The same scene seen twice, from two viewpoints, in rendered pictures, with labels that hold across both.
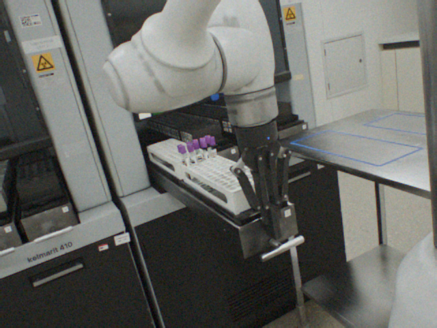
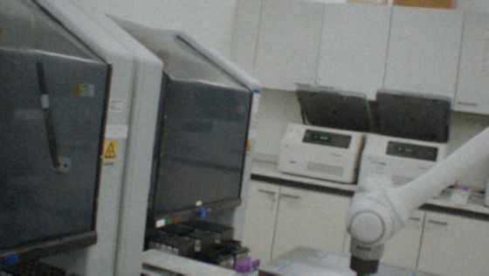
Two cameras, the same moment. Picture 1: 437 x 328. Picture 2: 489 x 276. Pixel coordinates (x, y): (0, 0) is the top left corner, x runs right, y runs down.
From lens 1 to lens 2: 1.12 m
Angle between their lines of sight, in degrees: 44
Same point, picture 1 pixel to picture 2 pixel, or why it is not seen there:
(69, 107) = (112, 203)
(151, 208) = not seen: outside the picture
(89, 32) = (145, 128)
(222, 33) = not seen: hidden behind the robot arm
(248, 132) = (371, 264)
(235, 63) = not seen: hidden behind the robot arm
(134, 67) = (390, 221)
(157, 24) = (401, 198)
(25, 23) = (112, 106)
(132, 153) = (136, 262)
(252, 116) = (379, 253)
